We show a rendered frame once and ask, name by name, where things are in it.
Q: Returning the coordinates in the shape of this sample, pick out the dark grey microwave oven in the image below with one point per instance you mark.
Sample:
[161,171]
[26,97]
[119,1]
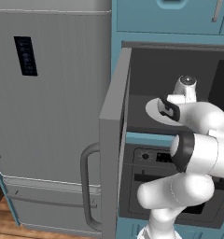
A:
[166,71]

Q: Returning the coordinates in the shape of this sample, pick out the grey fridge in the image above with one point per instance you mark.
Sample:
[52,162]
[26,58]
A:
[64,102]

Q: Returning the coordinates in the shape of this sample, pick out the grey fridge drawer front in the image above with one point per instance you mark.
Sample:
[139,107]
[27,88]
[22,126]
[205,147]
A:
[51,214]

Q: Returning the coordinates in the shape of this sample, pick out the black built-in oven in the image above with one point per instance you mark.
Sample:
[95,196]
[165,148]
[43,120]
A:
[132,193]

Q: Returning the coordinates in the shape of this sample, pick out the grey microwave door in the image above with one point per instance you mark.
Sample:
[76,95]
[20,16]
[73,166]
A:
[114,149]

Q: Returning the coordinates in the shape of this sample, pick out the teal drawer front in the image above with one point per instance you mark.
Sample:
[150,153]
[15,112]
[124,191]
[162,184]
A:
[129,230]

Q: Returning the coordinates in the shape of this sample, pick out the white microwave turntable plate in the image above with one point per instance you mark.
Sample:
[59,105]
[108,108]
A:
[153,110]

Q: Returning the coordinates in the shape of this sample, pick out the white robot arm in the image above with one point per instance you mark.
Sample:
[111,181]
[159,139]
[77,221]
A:
[191,189]

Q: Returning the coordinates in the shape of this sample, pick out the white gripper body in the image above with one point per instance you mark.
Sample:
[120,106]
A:
[173,99]

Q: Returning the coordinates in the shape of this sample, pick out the black oven knob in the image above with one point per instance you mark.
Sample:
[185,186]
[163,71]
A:
[145,156]

